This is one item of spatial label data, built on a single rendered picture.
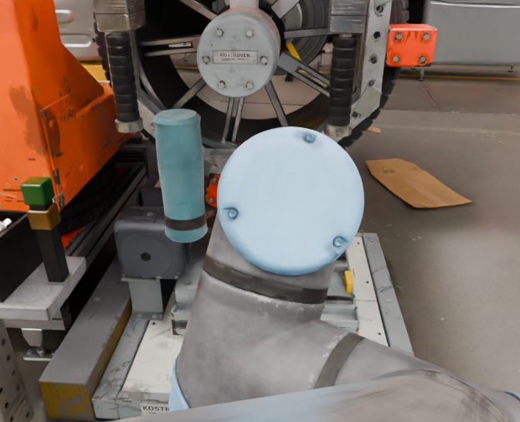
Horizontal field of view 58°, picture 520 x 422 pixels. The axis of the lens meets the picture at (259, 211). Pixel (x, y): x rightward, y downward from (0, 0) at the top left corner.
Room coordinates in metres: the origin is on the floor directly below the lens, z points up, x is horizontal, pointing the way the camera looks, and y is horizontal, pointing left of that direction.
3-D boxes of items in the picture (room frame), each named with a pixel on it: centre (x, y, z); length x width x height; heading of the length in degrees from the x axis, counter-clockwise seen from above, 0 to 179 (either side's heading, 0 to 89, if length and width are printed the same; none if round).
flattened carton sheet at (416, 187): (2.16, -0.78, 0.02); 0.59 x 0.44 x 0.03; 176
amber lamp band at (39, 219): (0.73, 0.39, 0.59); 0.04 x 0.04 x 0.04; 86
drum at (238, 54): (0.90, 0.03, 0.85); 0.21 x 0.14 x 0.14; 176
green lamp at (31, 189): (0.73, 0.39, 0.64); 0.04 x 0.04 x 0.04; 86
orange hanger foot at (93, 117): (1.29, 0.48, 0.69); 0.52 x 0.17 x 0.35; 176
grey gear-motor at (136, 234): (1.22, 0.28, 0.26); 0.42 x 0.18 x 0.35; 176
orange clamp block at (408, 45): (0.95, -0.29, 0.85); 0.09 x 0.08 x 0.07; 86
